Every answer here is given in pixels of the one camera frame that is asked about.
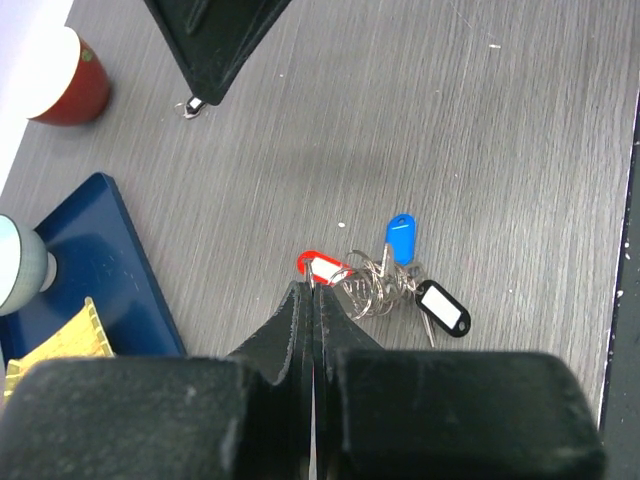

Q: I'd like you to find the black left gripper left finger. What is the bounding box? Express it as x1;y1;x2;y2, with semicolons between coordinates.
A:
1;283;313;479

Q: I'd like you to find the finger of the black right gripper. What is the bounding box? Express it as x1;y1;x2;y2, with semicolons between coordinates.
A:
145;0;290;105

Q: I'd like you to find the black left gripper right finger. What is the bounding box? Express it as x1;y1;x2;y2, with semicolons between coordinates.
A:
313;286;606;479

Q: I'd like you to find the keyring bunch with tags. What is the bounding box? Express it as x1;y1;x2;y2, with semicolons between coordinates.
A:
297;213;472;346

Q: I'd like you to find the key with black tag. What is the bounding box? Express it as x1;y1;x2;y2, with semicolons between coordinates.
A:
174;96;207;120

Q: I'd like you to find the red bowl white inside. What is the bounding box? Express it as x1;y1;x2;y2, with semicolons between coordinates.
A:
18;26;110;126

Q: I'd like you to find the woven bamboo plate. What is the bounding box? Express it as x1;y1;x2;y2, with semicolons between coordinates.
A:
3;297;116;401

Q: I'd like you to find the blue rectangular tray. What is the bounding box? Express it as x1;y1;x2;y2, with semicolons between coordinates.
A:
1;172;186;362

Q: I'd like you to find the light green bowl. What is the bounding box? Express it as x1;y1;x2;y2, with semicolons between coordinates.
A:
1;214;57;316

